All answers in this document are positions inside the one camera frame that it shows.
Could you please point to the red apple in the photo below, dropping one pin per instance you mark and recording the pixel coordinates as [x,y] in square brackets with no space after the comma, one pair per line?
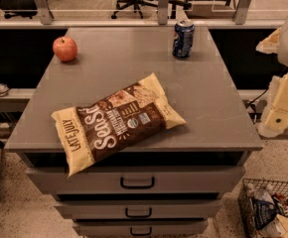
[65,49]

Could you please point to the drawer black handle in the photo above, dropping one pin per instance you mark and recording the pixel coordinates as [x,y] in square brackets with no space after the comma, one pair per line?
[140,231]
[138,213]
[137,184]

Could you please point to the top drawer black handle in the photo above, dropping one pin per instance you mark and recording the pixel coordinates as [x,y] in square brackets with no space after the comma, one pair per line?
[137,184]

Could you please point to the grey drawer cabinet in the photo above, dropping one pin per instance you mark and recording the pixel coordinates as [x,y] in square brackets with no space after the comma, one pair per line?
[193,164]

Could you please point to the middle drawer black handle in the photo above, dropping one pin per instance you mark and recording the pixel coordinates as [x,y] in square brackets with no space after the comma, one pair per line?
[138,213]

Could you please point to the wire basket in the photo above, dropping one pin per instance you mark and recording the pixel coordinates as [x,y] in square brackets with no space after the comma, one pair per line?
[244,202]

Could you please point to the Late July chip bag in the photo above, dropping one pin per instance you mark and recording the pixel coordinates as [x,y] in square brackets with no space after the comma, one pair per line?
[92,133]

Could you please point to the snack bags in basket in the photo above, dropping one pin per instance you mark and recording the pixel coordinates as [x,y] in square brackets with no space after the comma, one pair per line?
[270,210]

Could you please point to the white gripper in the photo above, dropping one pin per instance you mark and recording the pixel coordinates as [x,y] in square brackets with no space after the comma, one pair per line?
[275,115]

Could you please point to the metal railing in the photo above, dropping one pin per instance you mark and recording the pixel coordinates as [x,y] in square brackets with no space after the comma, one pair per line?
[95,13]

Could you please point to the bottom drawer black handle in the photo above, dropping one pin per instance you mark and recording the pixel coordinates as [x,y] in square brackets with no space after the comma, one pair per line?
[140,231]

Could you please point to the blue pepsi can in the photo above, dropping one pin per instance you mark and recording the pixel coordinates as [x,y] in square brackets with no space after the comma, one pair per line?
[183,39]

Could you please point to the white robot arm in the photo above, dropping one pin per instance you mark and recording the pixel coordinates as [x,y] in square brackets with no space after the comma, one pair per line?
[276,43]

